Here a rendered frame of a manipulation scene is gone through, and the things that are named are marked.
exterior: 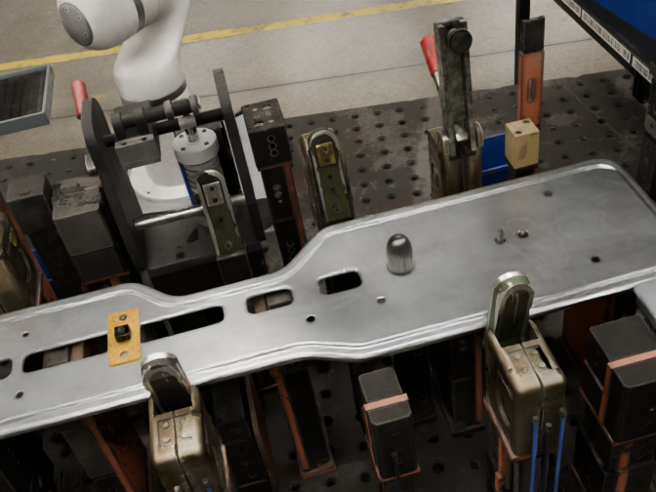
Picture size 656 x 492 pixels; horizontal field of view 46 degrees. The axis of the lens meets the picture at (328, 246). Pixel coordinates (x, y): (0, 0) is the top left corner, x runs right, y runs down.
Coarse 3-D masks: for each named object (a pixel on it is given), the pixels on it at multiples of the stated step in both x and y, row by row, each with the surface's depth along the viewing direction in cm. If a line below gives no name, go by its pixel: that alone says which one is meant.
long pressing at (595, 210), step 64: (512, 192) 101; (576, 192) 100; (640, 192) 98; (320, 256) 98; (384, 256) 96; (448, 256) 94; (512, 256) 93; (576, 256) 91; (640, 256) 90; (0, 320) 97; (64, 320) 95; (256, 320) 91; (320, 320) 90; (384, 320) 88; (448, 320) 87; (0, 384) 89; (64, 384) 88; (128, 384) 87; (192, 384) 86
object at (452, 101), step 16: (448, 32) 92; (464, 32) 90; (448, 48) 95; (464, 48) 91; (448, 64) 96; (464, 64) 95; (448, 80) 96; (464, 80) 97; (448, 96) 97; (464, 96) 98; (448, 112) 98; (464, 112) 100; (448, 128) 99
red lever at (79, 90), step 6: (72, 84) 107; (78, 84) 107; (84, 84) 108; (72, 90) 107; (78, 90) 107; (84, 90) 107; (78, 96) 106; (84, 96) 107; (78, 102) 106; (78, 108) 106; (78, 114) 106; (90, 156) 104; (90, 162) 104; (90, 168) 104; (90, 174) 105
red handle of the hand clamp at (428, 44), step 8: (424, 40) 104; (432, 40) 104; (424, 48) 104; (432, 48) 104; (432, 56) 103; (432, 64) 103; (432, 72) 103; (456, 128) 101; (464, 128) 101; (456, 136) 101; (464, 136) 101
